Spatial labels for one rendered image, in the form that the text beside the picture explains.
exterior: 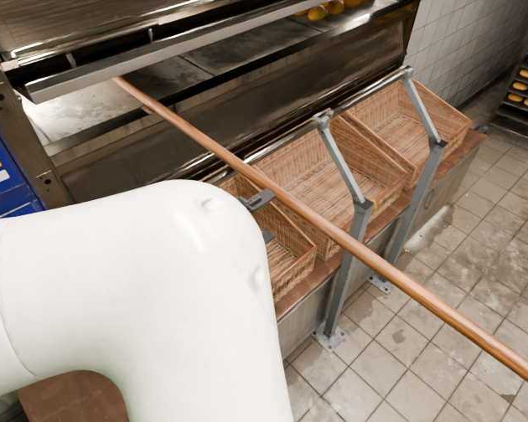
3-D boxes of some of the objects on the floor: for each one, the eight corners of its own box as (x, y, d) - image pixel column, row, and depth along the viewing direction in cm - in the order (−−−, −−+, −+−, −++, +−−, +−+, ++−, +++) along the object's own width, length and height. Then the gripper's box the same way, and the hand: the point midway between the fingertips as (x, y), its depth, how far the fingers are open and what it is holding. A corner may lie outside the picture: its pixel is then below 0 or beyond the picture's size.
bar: (183, 400, 168) (100, 232, 83) (356, 248, 228) (411, 59, 143) (226, 460, 153) (178, 329, 67) (401, 280, 212) (493, 89, 127)
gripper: (173, 215, 67) (259, 163, 78) (192, 290, 85) (260, 239, 96) (198, 239, 64) (285, 181, 74) (212, 311, 82) (281, 256, 92)
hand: (267, 216), depth 84 cm, fingers open, 13 cm apart
